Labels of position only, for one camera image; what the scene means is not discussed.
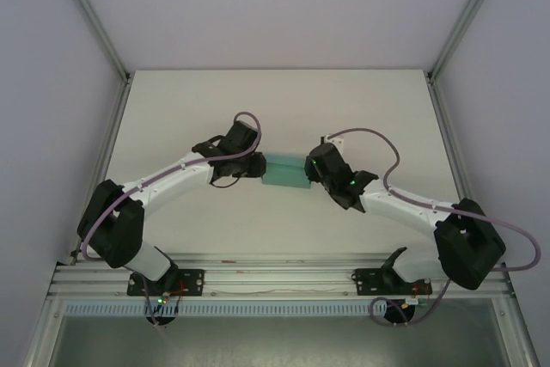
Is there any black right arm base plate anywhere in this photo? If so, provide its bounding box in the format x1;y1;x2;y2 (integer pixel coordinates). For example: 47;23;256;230
349;266;432;297

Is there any black round cable port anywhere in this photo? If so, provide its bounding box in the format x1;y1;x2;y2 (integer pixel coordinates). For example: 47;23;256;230
146;313;177;328
383;300;417;327

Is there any aluminium mounting rail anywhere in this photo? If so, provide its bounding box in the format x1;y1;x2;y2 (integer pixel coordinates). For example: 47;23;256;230
46;254;515;300

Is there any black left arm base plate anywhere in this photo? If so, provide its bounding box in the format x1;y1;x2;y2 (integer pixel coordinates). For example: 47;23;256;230
126;267;205;297

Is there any aluminium table side rail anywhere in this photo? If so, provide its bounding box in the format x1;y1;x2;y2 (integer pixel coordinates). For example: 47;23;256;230
426;75;510;263
68;75;135;266

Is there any slotted grey cable duct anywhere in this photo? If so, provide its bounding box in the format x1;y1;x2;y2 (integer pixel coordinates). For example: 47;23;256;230
64;302;431;317

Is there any teal paper box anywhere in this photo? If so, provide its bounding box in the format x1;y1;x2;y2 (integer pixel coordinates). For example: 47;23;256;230
261;151;313;193

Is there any aluminium frame post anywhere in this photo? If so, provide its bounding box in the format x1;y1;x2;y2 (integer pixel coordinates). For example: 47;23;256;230
52;0;132;83
426;0;512;81

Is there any grey metal panel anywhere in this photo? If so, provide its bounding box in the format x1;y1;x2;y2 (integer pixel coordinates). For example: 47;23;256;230
23;297;541;367

